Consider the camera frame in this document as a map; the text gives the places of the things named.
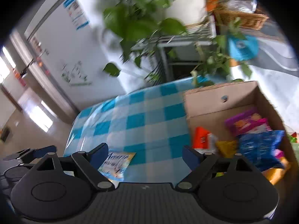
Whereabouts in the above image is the blue checkered tablecloth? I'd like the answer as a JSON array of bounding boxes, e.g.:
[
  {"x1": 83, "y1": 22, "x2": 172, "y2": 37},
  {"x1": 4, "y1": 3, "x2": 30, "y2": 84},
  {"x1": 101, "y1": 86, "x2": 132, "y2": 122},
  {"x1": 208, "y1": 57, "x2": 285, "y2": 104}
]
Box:
[{"x1": 64, "y1": 78, "x2": 193, "y2": 184}]

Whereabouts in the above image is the pothos plant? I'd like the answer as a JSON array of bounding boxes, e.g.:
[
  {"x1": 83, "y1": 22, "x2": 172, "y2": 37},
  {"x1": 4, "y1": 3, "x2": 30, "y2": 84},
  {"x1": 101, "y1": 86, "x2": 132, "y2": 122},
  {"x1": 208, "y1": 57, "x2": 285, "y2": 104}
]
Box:
[{"x1": 97, "y1": 0, "x2": 253, "y2": 87}]

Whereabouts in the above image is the white refrigerator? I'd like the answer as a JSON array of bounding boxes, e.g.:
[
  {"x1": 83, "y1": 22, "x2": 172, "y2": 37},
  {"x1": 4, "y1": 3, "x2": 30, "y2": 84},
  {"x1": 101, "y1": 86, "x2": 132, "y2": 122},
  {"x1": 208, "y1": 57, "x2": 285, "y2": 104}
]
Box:
[{"x1": 10, "y1": 0, "x2": 129, "y2": 120}]

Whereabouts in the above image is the wicker basket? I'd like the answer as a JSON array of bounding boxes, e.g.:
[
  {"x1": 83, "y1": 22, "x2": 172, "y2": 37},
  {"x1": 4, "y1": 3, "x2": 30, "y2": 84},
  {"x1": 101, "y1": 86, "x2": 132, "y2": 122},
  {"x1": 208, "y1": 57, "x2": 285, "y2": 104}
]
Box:
[{"x1": 213, "y1": 9, "x2": 269, "y2": 30}]

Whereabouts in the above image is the Ameria biscuit packet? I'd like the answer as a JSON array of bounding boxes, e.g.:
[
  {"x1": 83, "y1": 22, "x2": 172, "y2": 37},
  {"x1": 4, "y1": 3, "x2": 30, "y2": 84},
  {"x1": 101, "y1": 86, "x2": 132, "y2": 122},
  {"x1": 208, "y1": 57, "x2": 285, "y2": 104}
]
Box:
[{"x1": 98, "y1": 151, "x2": 136, "y2": 181}]

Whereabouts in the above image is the white plant pot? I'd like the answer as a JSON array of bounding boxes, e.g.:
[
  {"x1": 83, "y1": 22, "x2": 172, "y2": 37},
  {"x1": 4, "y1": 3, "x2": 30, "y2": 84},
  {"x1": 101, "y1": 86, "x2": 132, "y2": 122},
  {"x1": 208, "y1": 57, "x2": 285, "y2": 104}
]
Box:
[{"x1": 158, "y1": 0, "x2": 207, "y2": 27}]

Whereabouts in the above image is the cardboard box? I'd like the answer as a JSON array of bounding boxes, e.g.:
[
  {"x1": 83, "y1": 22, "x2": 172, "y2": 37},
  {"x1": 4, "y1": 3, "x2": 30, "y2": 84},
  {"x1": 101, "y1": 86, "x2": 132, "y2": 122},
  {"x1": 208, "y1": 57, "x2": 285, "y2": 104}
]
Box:
[{"x1": 183, "y1": 80, "x2": 298, "y2": 187}]

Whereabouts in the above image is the patterned white tablecloth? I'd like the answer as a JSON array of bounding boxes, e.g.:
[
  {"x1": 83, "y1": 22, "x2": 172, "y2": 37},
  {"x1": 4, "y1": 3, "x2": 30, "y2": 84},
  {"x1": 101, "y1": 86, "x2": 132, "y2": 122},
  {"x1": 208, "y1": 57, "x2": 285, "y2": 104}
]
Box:
[{"x1": 241, "y1": 21, "x2": 298, "y2": 132}]

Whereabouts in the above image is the white metal plant stand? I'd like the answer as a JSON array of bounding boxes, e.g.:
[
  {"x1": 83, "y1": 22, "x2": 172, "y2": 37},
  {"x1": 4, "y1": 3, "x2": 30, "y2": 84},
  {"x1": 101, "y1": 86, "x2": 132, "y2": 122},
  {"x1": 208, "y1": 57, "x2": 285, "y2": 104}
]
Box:
[{"x1": 132, "y1": 16, "x2": 216, "y2": 82}]

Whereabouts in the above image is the orange red snack packet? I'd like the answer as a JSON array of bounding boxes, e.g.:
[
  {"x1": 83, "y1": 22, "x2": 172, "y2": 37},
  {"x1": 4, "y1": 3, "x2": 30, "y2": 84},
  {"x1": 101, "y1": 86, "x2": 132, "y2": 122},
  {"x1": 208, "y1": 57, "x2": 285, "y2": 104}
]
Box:
[{"x1": 192, "y1": 126, "x2": 218, "y2": 150}]

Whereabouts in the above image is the purple snack packet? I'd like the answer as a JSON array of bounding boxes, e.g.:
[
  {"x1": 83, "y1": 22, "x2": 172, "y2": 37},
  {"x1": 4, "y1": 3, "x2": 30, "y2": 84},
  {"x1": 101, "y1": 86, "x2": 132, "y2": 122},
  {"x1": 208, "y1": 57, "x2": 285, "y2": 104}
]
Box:
[{"x1": 224, "y1": 108, "x2": 272, "y2": 136}]

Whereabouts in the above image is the shiny blue snack bag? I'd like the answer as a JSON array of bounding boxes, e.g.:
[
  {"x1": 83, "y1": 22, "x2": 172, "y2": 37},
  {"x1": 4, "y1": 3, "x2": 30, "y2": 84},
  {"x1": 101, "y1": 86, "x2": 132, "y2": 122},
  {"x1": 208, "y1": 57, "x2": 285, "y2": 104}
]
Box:
[{"x1": 238, "y1": 130, "x2": 285, "y2": 172}]

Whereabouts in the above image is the yellow orange snack bag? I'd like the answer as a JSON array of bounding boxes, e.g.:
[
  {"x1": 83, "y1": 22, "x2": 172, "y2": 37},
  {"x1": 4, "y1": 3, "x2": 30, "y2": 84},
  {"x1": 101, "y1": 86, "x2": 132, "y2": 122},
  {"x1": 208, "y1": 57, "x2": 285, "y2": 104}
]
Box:
[{"x1": 262, "y1": 157, "x2": 290, "y2": 185}]

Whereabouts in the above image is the yellow snack packet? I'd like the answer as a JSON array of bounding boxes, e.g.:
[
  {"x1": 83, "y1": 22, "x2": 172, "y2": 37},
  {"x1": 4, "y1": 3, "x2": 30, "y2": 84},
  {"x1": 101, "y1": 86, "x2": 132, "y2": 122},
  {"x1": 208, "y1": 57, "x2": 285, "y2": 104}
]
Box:
[{"x1": 215, "y1": 140, "x2": 239, "y2": 158}]

